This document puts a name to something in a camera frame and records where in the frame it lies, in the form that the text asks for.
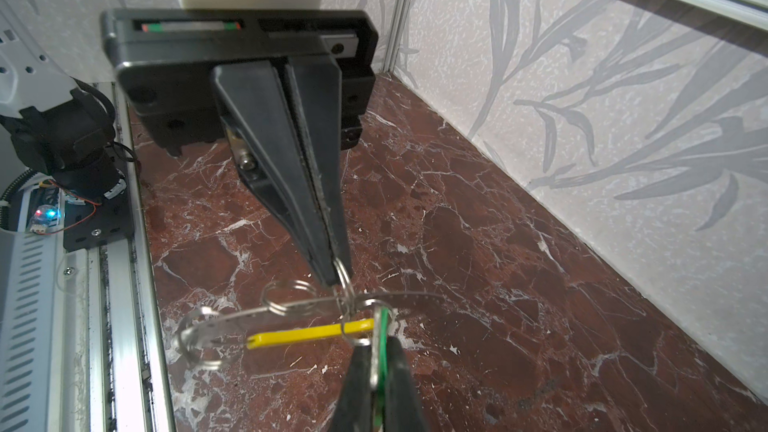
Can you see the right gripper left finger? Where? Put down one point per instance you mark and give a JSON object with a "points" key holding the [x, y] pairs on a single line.
{"points": [[354, 409]]}

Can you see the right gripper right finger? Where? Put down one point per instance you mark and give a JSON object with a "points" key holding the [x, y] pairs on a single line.
{"points": [[403, 410]]}

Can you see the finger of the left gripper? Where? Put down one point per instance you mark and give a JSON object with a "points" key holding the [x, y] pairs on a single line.
{"points": [[254, 102], [315, 85]]}

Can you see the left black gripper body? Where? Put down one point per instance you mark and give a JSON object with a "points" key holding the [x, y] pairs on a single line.
{"points": [[163, 58]]}

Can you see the green key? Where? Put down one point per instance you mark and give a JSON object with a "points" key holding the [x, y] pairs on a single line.
{"points": [[378, 366]]}

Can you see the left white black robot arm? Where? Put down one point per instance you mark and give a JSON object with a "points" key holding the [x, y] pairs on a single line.
{"points": [[60, 128]]}

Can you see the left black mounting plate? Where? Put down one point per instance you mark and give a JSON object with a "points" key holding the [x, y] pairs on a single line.
{"points": [[88, 226]]}

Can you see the green led circuit board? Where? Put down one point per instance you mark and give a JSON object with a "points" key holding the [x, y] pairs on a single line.
{"points": [[45, 211]]}

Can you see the slotted grey cable duct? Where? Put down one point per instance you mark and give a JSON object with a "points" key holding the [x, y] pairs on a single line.
{"points": [[29, 357]]}

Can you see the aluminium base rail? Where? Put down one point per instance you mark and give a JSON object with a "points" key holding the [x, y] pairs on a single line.
{"points": [[111, 367]]}

